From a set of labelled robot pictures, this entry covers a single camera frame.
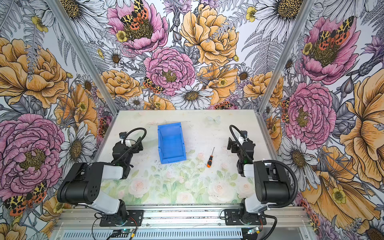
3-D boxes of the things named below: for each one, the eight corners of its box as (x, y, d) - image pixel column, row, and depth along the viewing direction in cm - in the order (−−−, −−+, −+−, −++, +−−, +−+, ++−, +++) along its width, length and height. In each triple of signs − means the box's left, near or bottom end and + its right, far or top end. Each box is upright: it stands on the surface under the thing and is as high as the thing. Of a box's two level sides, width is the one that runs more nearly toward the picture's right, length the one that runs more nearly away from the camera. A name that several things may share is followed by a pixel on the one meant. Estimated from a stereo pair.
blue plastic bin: (162, 166, 94) (159, 157, 86) (160, 134, 109) (157, 125, 101) (187, 161, 96) (186, 152, 88) (181, 131, 111) (180, 121, 103)
